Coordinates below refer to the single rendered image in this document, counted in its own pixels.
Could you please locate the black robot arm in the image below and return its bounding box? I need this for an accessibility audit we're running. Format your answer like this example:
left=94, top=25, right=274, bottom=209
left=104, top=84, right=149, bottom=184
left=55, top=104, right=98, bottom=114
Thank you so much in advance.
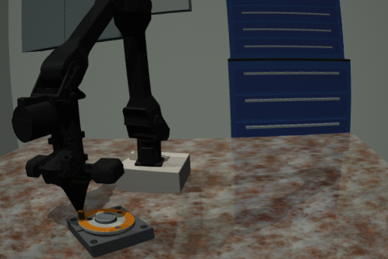
left=11, top=0, right=170, bottom=186

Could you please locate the orange round plate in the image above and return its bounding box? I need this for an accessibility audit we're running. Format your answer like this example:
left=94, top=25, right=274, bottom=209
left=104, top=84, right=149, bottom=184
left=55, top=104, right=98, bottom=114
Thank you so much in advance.
left=78, top=209, right=135, bottom=235

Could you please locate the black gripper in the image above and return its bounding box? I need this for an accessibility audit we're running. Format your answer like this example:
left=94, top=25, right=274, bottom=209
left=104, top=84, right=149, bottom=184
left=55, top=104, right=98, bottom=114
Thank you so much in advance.
left=25, top=127, right=124, bottom=211

